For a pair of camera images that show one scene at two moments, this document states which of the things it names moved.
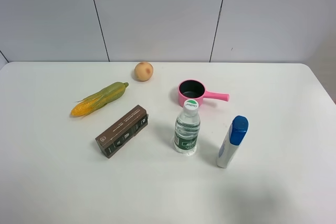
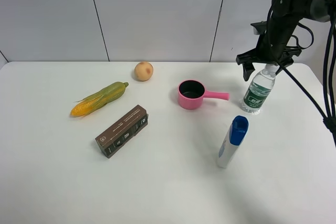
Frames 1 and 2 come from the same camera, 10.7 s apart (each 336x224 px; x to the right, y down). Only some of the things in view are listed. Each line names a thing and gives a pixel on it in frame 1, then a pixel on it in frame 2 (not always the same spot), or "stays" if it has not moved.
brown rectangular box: (117, 134) stays
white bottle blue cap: (233, 136) stays
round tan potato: (143, 71) stays
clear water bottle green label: (187, 128) -> (259, 89)
